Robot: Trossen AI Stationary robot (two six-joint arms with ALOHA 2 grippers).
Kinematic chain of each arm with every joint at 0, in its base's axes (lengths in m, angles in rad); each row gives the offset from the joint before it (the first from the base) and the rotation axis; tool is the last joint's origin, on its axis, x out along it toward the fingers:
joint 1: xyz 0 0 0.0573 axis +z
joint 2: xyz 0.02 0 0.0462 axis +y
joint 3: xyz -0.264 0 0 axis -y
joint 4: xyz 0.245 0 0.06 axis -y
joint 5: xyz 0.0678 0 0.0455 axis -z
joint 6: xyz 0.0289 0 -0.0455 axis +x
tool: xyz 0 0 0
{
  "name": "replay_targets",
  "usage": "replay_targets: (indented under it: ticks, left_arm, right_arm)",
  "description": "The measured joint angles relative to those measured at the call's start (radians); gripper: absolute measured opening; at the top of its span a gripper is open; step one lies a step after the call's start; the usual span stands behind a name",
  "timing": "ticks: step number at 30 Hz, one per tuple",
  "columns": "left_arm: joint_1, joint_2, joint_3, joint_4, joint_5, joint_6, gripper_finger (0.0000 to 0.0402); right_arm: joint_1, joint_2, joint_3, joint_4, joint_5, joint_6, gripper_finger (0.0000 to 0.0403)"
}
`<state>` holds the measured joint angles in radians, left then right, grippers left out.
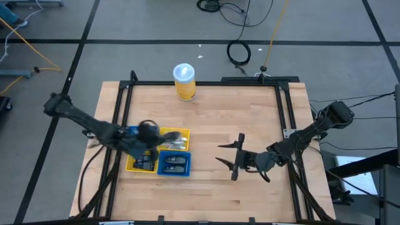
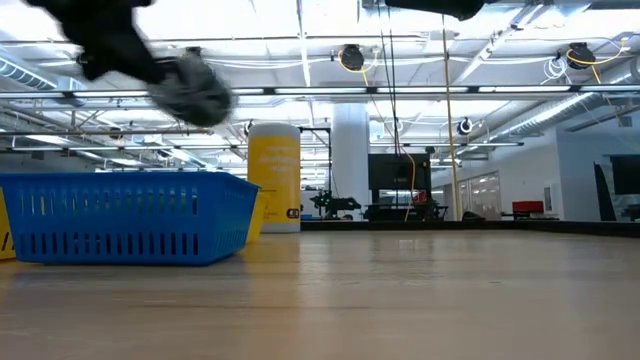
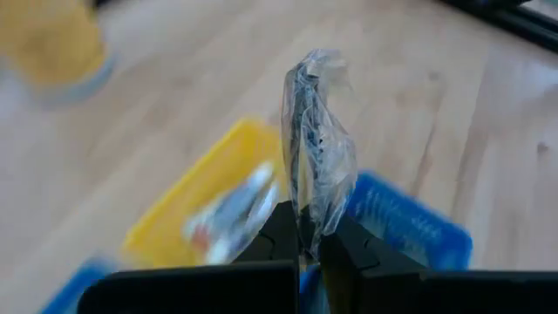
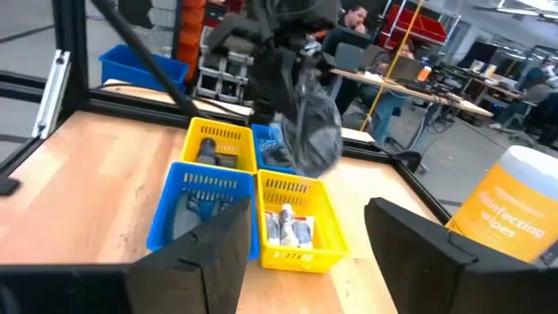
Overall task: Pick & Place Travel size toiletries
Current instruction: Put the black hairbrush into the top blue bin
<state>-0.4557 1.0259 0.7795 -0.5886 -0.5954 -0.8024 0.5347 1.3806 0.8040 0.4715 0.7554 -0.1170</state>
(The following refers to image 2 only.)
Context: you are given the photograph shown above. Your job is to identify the yellow plastic basket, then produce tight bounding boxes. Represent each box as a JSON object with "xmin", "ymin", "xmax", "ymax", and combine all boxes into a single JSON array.
[{"xmin": 0, "ymin": 187, "xmax": 17, "ymax": 262}]

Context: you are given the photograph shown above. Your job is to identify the black monitor on stand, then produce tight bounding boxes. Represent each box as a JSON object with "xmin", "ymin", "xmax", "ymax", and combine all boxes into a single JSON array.
[{"xmin": 367, "ymin": 152, "xmax": 433, "ymax": 191}]

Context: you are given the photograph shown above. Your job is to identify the yellow wipes canister white lid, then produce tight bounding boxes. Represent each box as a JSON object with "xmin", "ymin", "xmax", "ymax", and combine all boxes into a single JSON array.
[{"xmin": 246, "ymin": 122, "xmax": 303, "ymax": 234}]

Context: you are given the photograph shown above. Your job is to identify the yellow hanging cable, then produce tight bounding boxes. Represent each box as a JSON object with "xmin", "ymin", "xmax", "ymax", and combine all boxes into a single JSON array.
[{"xmin": 439, "ymin": 13, "xmax": 461, "ymax": 222}]

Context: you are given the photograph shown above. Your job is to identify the black aluminium table frame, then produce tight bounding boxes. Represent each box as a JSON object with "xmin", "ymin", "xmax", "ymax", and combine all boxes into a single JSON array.
[{"xmin": 299, "ymin": 218, "xmax": 640, "ymax": 239}]

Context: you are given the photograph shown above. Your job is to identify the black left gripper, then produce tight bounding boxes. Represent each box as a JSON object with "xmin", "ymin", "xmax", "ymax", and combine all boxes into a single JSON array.
[{"xmin": 24, "ymin": 0, "xmax": 177, "ymax": 86}]

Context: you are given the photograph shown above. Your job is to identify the black sponge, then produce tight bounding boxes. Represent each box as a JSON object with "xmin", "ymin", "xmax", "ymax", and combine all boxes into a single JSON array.
[{"xmin": 147, "ymin": 49, "xmax": 236, "ymax": 129}]

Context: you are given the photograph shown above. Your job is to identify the white round pillar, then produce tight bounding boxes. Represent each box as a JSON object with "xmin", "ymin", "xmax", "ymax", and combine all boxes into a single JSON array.
[{"xmin": 331, "ymin": 103, "xmax": 371, "ymax": 221}]

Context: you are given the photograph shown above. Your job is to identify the black hanging cable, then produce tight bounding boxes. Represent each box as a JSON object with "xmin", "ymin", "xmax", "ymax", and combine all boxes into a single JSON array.
[{"xmin": 378, "ymin": 19, "xmax": 402, "ymax": 157}]

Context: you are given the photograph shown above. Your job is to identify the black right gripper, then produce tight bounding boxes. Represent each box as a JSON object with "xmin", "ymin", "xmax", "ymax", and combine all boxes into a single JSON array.
[{"xmin": 384, "ymin": 0, "xmax": 489, "ymax": 22}]

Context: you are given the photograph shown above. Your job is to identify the blue plastic basket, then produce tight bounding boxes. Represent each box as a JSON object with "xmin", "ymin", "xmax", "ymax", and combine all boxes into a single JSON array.
[{"xmin": 0, "ymin": 171, "xmax": 261, "ymax": 266}]

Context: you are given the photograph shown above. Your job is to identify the red box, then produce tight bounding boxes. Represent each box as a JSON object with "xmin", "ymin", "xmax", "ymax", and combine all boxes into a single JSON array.
[{"xmin": 511, "ymin": 199, "xmax": 545, "ymax": 214}]

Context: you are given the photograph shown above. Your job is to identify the black leaning panel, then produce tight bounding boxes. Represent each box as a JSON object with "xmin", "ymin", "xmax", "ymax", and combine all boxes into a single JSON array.
[{"xmin": 593, "ymin": 162, "xmax": 619, "ymax": 222}]

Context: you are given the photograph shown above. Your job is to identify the black monitor screen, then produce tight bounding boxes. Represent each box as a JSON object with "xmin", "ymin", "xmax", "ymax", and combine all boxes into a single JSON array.
[{"xmin": 609, "ymin": 154, "xmax": 640, "ymax": 196}]

